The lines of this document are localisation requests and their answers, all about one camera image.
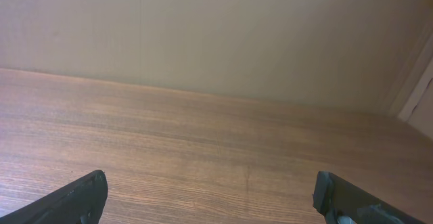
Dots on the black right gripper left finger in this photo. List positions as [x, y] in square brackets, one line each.
[81, 201]

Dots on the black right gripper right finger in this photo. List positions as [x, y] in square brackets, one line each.
[339, 201]

